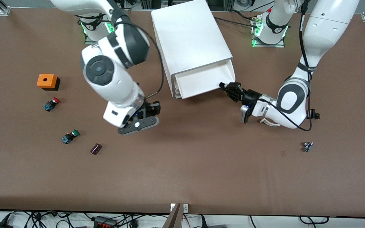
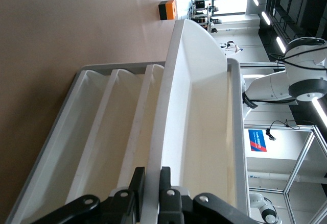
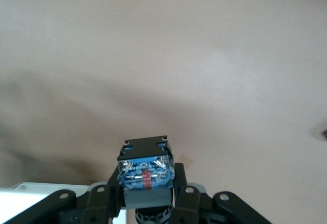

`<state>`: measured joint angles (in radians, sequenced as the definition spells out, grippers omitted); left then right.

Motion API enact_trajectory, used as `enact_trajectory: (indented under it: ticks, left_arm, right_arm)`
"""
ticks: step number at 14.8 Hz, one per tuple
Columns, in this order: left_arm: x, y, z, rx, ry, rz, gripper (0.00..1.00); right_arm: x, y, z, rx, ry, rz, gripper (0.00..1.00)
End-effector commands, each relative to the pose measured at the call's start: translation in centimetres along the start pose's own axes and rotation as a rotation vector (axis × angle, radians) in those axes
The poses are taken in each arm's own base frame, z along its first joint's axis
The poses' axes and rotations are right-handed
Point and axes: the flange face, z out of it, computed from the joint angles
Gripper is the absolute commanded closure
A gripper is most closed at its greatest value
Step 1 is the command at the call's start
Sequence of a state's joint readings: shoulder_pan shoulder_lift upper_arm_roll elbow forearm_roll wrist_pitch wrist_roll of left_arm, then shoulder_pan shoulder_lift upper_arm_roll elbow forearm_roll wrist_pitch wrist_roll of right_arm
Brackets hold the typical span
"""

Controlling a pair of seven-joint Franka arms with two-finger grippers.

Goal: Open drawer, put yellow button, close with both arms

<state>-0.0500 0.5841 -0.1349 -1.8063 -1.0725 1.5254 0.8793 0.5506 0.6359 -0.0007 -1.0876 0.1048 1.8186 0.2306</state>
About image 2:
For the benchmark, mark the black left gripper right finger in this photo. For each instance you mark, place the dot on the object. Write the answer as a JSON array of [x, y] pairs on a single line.
[[165, 198]]

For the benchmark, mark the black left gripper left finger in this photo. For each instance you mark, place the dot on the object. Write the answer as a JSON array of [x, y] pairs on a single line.
[[138, 183]]

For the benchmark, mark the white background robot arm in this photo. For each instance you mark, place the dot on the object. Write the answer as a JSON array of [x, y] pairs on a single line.
[[267, 212]]

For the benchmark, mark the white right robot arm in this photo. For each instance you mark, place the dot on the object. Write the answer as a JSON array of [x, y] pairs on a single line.
[[270, 87]]

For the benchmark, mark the small white background robot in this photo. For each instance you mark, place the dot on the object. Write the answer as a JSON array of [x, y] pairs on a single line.
[[233, 47]]

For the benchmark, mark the long ceiling light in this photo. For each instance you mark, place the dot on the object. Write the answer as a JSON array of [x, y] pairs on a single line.
[[255, 1], [280, 44], [266, 18], [320, 111]]

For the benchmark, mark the blue wall poster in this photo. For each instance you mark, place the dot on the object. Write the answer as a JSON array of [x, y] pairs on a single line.
[[257, 140]]

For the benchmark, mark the small black frame-mounted camera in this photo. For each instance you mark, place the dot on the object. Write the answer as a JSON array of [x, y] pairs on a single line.
[[270, 135]]

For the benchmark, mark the aluminium profile frame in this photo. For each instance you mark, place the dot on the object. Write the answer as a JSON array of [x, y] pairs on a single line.
[[305, 152]]

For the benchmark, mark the orange button enclosure box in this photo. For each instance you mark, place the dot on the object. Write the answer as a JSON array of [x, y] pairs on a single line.
[[169, 9]]

